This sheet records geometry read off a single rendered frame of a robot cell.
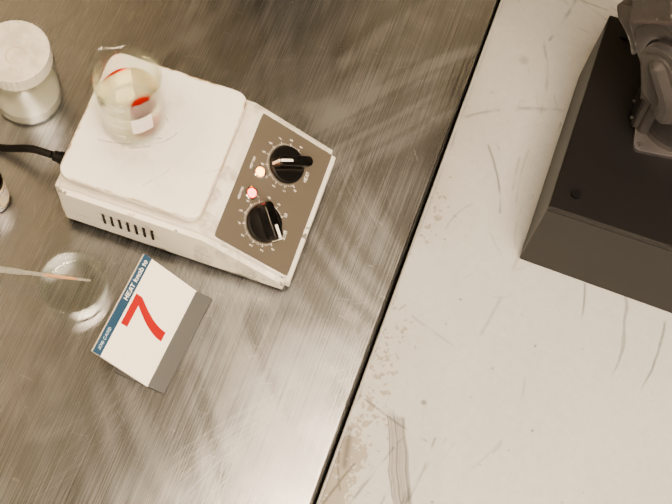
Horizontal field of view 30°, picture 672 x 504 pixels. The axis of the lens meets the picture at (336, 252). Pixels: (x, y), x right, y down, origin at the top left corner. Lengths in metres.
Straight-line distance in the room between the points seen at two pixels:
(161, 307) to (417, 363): 0.22
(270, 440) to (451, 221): 0.25
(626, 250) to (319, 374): 0.27
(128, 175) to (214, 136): 0.08
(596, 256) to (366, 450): 0.24
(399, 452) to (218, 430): 0.15
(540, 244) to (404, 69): 0.22
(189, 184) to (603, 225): 0.32
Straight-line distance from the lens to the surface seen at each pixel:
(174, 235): 1.01
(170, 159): 1.00
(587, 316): 1.09
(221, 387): 1.03
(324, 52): 1.15
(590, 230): 1.00
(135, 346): 1.02
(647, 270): 1.04
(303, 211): 1.04
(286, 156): 1.03
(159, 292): 1.03
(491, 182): 1.11
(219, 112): 1.02
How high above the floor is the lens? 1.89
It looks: 69 degrees down
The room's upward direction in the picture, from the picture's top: 11 degrees clockwise
